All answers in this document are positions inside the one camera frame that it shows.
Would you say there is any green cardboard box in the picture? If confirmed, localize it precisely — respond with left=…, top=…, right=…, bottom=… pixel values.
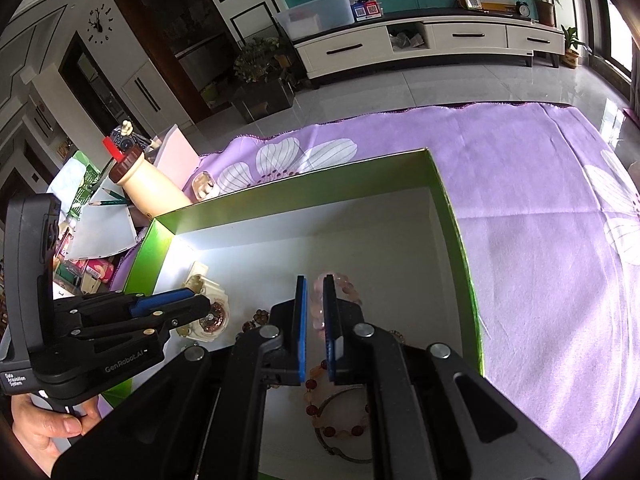
left=107, top=147, right=486, bottom=480

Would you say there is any tall potted plant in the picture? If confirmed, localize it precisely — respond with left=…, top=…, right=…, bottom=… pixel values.
left=522, top=0, right=563, bottom=28

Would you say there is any bushy potted plant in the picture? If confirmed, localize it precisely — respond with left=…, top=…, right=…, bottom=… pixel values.
left=232, top=37, right=297, bottom=121

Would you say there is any pink bead bracelet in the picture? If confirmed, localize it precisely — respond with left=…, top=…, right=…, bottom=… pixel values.
left=312, top=272, right=363, bottom=333

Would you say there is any red bead bracelet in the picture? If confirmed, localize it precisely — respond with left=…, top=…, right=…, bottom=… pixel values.
left=305, top=365, right=371, bottom=438

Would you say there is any white paper sheet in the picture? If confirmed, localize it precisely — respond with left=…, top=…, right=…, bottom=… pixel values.
left=70, top=205, right=138, bottom=261

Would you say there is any small potted plant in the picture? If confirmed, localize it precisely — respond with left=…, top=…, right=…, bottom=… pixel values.
left=560, top=25, right=588, bottom=68

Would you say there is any black remote control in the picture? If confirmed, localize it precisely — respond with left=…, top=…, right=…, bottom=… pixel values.
left=111, top=127, right=138, bottom=151

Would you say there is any person's left hand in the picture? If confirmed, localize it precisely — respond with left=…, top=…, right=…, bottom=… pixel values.
left=10, top=392, right=103, bottom=478

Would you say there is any brown bead bracelet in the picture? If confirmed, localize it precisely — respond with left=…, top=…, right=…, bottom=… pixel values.
left=235, top=307, right=273, bottom=343

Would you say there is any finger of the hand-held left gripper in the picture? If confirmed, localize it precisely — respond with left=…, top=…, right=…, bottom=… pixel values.
left=55, top=288, right=197, bottom=318
left=72, top=296, right=211, bottom=343

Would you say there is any silver bangle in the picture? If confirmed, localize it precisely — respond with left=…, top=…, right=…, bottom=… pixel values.
left=315, top=385, right=373, bottom=463

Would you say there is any white wristwatch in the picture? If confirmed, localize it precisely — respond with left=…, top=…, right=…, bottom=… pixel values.
left=172, top=261, right=232, bottom=345

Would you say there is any beige bottle-shaped pen holder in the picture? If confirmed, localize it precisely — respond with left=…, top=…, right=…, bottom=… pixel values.
left=109, top=147, right=193, bottom=221

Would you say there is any white television cabinet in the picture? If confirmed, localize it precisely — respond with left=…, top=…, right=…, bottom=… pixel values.
left=292, top=10, right=566, bottom=81

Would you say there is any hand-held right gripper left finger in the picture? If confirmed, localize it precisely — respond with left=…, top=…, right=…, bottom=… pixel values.
left=52, top=275, right=308, bottom=480

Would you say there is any pale pink box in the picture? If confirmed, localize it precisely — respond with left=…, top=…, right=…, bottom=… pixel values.
left=152, top=127, right=201, bottom=181

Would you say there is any black wall clock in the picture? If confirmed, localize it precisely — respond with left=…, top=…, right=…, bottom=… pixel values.
left=87, top=5, right=113, bottom=43

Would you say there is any clear plastic storage bin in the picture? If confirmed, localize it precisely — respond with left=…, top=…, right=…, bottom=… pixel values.
left=276, top=0, right=356, bottom=38

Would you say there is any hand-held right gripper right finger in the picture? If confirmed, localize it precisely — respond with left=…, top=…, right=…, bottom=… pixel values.
left=322, top=274, right=581, bottom=480

